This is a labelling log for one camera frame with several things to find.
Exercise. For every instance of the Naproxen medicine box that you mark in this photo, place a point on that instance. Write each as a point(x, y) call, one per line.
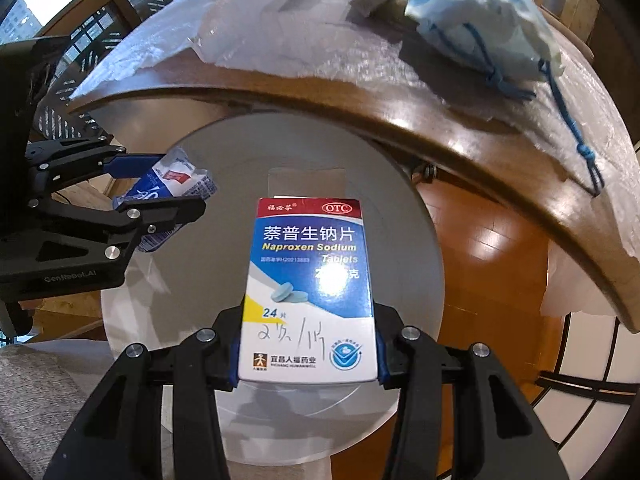
point(308, 315)

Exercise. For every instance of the shoji screen partition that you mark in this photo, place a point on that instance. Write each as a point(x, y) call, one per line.
point(588, 391)

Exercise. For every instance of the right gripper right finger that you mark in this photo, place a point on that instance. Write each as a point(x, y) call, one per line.
point(391, 361)

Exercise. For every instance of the Tempo tissue pack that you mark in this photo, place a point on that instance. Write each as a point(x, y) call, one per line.
point(165, 194)

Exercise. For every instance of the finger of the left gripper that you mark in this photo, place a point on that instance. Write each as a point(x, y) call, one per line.
point(130, 166)
point(163, 214)

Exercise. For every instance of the grey round trash bin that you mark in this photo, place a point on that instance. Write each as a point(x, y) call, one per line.
point(181, 287)

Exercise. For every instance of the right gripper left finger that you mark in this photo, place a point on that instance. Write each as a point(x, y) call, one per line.
point(223, 361)

